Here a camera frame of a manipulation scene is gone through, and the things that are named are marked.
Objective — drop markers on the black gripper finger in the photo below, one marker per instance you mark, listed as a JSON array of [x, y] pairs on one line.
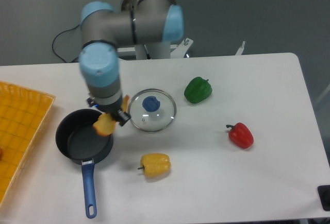
[[121, 117]]

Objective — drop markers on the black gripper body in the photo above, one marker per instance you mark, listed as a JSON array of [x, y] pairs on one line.
[[113, 108]]

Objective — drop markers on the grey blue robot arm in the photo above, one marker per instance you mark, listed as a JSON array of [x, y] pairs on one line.
[[104, 31]]

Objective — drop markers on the glass lid blue knob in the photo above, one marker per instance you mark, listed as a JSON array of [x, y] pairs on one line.
[[152, 110]]

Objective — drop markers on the yellow bell pepper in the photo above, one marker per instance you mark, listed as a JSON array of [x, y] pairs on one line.
[[154, 164]]

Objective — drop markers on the green bell pepper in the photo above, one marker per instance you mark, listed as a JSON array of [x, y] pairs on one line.
[[197, 90]]

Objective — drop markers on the yellow plastic basket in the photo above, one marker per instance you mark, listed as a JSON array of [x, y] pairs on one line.
[[23, 112]]

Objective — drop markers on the red bell pepper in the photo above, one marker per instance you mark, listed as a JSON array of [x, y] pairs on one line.
[[240, 135]]

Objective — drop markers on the black device at table edge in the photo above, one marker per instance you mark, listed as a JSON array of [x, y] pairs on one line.
[[324, 195]]

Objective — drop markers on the black pot blue handle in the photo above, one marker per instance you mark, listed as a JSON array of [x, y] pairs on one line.
[[77, 140]]

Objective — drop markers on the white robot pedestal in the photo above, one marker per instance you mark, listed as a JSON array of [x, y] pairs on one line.
[[184, 49]]

